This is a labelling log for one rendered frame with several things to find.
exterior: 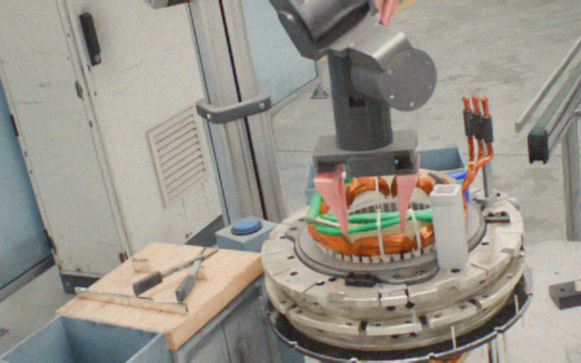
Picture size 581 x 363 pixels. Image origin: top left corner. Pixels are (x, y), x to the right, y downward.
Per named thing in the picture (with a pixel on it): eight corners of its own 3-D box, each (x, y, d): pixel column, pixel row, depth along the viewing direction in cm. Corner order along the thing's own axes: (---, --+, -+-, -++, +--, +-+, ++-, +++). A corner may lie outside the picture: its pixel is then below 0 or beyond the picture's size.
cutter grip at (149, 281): (137, 297, 104) (134, 285, 104) (133, 295, 105) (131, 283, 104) (163, 282, 107) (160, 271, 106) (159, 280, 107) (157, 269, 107)
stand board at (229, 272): (176, 350, 98) (172, 332, 98) (59, 327, 108) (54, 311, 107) (267, 269, 114) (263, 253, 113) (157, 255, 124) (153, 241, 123)
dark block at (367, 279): (349, 279, 96) (348, 269, 95) (377, 281, 94) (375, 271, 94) (344, 285, 95) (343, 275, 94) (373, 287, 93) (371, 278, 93)
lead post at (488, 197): (497, 200, 109) (489, 112, 105) (490, 208, 107) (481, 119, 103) (484, 199, 110) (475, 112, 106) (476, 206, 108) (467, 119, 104)
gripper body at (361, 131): (415, 167, 84) (409, 93, 81) (313, 173, 86) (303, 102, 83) (418, 145, 90) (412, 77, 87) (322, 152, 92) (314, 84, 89)
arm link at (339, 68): (364, 22, 87) (314, 33, 85) (400, 30, 81) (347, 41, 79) (371, 88, 89) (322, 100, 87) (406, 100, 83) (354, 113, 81)
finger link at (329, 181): (390, 244, 87) (381, 157, 84) (321, 247, 88) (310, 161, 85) (395, 217, 93) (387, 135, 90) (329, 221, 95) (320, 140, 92)
